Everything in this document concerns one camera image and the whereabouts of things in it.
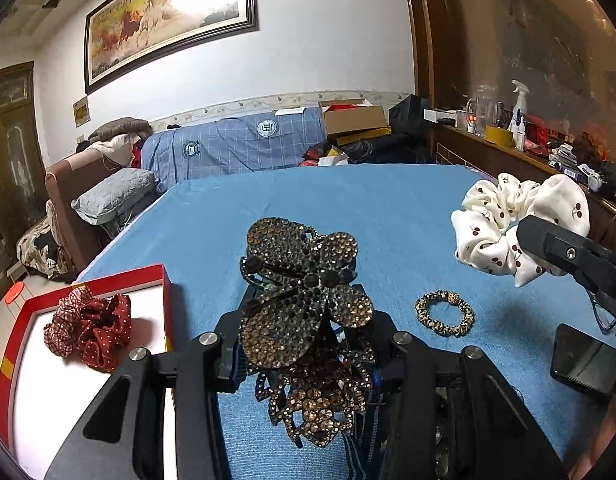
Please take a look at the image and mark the dark wooden wardrobe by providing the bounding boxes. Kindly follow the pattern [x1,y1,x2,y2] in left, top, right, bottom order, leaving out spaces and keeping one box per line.
[0,61,49,281]

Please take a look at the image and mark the framed horse painting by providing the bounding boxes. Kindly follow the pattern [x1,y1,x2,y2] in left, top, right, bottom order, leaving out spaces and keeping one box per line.
[84,0,259,95]

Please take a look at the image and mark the small wall plaque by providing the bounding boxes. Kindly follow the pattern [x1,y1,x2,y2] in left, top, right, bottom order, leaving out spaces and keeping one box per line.
[72,95,91,127]

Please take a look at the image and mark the red box with white inside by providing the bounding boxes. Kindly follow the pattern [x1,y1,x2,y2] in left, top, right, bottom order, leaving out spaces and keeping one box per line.
[0,263,181,480]

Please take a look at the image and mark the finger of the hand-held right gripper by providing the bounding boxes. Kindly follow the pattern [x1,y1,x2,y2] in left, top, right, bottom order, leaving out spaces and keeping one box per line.
[516,214,616,321]

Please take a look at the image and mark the open cardboard box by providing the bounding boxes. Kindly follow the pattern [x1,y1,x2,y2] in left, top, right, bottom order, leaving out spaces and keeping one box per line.
[319,100,391,138]

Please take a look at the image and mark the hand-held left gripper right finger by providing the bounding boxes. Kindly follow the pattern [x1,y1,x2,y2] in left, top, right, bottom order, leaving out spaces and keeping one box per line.
[368,310,568,480]

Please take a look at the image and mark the leopard print hair tie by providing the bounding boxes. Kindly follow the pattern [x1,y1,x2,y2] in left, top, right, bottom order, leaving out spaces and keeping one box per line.
[415,290,476,337]

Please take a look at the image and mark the dark red dotted scrunchie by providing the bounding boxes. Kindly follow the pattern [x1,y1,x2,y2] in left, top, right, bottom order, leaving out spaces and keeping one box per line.
[78,294,134,373]

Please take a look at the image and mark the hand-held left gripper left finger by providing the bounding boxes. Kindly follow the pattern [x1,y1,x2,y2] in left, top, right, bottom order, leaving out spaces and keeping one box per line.
[43,310,249,480]

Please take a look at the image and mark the person's right forearm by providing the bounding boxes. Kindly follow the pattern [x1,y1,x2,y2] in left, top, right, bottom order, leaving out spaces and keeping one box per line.
[568,395,616,480]

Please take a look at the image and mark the floral patterned quilt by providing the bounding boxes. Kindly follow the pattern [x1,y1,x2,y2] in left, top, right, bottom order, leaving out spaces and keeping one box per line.
[15,200,76,281]

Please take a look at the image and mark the black phone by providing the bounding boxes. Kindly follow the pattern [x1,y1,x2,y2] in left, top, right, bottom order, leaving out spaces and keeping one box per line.
[550,323,616,401]

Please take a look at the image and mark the red plaid scrunchie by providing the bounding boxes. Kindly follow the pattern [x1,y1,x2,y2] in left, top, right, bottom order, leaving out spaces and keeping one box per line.
[43,285,96,358]

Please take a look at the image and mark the grey quilted pillow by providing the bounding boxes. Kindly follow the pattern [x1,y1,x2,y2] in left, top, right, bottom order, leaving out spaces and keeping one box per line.
[71,167,156,226]

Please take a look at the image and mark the brown sofa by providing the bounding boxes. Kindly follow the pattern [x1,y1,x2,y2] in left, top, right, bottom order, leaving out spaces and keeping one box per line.
[44,152,124,273]

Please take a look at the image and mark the white cherry print scrunchie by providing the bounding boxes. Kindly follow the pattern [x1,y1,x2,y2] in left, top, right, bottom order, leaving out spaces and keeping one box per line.
[450,172,592,288]

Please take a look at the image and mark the pile of clothes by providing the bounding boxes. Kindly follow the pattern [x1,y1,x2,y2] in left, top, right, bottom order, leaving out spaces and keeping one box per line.
[88,117,154,168]

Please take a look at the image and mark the wooden sideboard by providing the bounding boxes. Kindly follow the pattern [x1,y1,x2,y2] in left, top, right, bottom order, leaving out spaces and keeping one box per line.
[433,120,616,256]

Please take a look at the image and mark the clear glass pitcher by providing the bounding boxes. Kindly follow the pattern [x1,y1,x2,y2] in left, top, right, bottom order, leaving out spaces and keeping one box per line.
[465,85,496,136]

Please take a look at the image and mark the white spray bottle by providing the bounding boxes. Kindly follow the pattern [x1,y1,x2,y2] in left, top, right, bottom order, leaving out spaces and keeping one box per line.
[511,79,531,133]

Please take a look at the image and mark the rhinestone butterfly hair clip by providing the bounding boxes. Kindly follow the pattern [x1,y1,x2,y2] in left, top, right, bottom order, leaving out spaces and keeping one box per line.
[238,216,379,450]

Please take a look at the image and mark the blue striped strap wristwatch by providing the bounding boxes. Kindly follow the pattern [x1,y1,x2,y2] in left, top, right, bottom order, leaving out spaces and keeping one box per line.
[345,395,453,480]

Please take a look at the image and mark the black plastic bags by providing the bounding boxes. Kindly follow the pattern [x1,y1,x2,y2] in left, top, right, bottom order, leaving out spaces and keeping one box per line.
[338,94,433,165]

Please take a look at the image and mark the blue checked blanket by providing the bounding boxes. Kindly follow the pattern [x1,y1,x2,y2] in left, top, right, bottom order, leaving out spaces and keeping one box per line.
[140,106,329,193]

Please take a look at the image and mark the yellow tape roll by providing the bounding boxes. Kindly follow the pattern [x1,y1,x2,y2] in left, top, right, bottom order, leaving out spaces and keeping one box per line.
[485,125,516,148]

